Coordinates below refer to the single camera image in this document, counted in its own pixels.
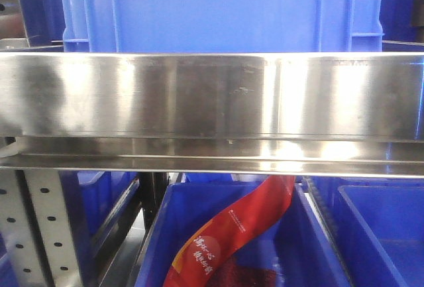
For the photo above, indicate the perforated metal shelf post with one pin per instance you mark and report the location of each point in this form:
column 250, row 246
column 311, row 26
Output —
column 38, row 228

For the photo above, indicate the lower left blue bin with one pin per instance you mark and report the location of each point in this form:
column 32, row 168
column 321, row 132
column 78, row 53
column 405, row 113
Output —
column 100, row 192

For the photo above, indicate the lower right blue bin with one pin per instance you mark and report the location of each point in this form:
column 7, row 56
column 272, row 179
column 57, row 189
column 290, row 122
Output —
column 377, row 226

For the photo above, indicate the upper blue plastic bin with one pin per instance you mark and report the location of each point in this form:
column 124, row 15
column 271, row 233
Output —
column 212, row 26

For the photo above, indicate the stainless steel shelf rail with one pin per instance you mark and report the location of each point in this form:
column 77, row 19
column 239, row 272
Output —
column 347, row 114

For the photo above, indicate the lower middle blue bin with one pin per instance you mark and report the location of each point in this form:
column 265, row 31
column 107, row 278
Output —
column 295, row 250

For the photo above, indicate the red printed snack bag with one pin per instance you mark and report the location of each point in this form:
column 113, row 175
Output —
column 215, row 242

